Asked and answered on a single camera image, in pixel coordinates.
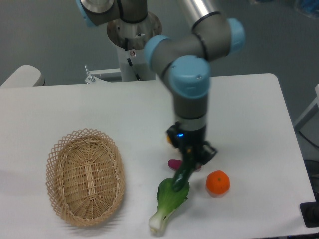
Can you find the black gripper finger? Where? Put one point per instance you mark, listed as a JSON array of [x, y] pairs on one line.
[[204, 153]]

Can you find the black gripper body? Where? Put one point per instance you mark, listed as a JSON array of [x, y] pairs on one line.
[[181, 139]]

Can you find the green cucumber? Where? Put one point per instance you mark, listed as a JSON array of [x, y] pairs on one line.
[[185, 170]]

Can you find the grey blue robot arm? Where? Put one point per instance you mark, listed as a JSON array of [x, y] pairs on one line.
[[183, 65]]

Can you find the woven wicker basket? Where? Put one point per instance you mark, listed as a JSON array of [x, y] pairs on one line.
[[85, 178]]

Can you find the purple sweet potato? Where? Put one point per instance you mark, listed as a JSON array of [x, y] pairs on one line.
[[180, 164]]

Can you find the orange tangerine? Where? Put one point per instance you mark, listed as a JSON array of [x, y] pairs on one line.
[[217, 182]]

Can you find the green bok choy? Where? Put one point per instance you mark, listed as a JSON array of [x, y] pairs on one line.
[[168, 201]]

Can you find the black device at table edge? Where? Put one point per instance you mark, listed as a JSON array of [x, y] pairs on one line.
[[310, 214]]

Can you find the white chair armrest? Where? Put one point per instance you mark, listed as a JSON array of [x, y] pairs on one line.
[[24, 76]]

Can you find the white frame at right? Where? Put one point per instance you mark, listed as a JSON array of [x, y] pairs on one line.
[[308, 112]]

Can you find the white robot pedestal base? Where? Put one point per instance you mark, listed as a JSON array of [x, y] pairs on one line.
[[129, 41]]

